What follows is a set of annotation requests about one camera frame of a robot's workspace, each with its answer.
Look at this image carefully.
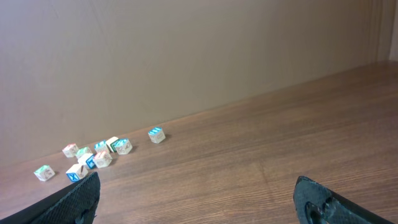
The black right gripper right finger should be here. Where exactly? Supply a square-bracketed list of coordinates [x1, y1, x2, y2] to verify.
[293, 176, 392, 224]

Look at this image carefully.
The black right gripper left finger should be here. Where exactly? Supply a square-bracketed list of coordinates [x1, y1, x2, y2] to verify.
[1, 172, 101, 224]

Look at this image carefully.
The blue X wooden block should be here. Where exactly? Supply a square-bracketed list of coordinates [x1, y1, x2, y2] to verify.
[66, 164, 88, 182]

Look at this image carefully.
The green N wooden block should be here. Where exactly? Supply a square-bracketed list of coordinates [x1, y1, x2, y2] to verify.
[34, 165, 55, 182]

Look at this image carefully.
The blue sided white block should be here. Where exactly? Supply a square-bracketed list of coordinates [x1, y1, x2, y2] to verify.
[78, 153, 96, 169]

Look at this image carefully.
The red I wooden block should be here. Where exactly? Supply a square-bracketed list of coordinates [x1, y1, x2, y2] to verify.
[93, 151, 113, 169]

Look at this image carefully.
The red Y wooden block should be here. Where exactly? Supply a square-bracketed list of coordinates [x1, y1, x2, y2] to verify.
[62, 143, 79, 158]

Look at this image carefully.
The green Z wooden block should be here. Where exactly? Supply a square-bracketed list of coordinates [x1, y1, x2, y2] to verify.
[75, 146, 92, 159]

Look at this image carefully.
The blue L wooden block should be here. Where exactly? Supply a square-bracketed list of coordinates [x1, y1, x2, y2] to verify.
[94, 140, 109, 153]

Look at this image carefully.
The plain top wooden block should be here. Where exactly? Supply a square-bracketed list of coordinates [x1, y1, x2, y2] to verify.
[106, 136, 119, 152]

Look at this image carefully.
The blue D wooden block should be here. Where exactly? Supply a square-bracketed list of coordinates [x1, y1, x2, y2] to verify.
[114, 138, 132, 155]

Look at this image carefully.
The blue lone wooden block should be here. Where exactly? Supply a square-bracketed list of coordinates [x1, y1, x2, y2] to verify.
[148, 127, 165, 144]

